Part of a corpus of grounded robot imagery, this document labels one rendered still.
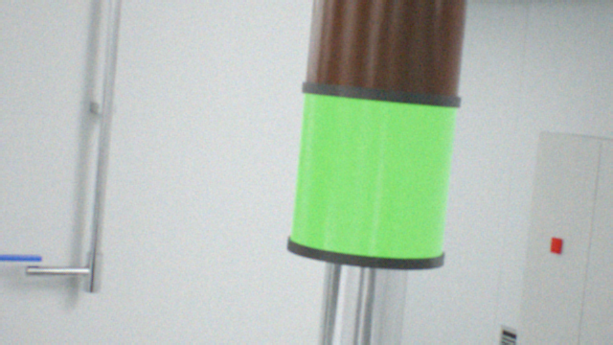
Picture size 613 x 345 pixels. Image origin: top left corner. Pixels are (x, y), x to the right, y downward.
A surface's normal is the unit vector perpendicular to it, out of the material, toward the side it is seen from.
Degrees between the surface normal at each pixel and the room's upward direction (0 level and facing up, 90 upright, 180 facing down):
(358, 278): 90
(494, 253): 90
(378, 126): 90
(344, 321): 90
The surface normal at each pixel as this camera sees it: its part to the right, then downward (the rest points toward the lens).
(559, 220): -0.88, -0.05
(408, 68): 0.25, 0.10
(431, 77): 0.54, 0.11
